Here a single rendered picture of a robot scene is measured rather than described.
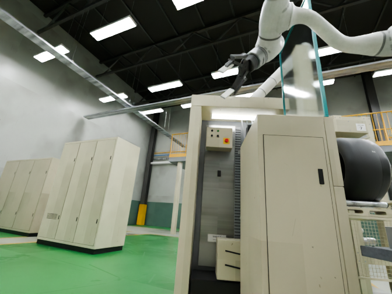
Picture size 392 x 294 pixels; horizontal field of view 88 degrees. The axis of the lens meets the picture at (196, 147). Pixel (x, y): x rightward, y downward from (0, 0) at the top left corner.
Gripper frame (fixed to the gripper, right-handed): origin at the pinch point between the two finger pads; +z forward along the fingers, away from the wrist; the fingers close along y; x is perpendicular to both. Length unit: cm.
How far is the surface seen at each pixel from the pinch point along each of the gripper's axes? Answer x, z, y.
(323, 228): -64, 8, 45
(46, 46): 665, 5, 156
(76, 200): 250, 164, 272
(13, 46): 961, 79, 201
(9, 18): 663, 35, 73
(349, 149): -52, -80, 90
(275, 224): -48, 22, 42
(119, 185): 216, 86, 276
